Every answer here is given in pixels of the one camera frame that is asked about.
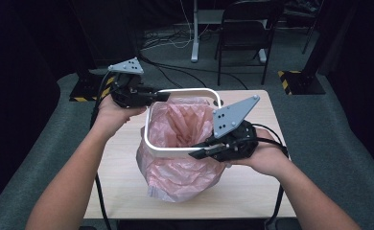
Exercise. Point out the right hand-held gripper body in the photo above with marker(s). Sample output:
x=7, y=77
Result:
x=236, y=140

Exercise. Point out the black curtain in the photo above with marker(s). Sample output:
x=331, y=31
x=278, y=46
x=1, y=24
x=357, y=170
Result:
x=18, y=96
x=364, y=80

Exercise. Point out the pink plastic trash bag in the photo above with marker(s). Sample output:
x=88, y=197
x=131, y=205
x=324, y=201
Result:
x=178, y=175

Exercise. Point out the black table grommet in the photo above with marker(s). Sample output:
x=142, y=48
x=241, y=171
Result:
x=220, y=103

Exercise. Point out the person's right hand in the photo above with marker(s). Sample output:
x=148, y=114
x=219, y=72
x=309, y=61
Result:
x=268, y=158

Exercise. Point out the person's left hand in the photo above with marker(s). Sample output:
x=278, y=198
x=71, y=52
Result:
x=111, y=118

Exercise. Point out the black stand with striped base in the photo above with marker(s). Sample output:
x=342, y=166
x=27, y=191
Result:
x=303, y=81
x=86, y=86

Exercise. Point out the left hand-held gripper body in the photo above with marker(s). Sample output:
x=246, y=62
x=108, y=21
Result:
x=127, y=96

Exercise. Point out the white desk frame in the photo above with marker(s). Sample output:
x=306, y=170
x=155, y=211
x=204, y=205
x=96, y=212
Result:
x=195, y=38

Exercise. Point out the black chair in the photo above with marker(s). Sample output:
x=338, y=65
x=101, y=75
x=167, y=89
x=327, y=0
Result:
x=244, y=33

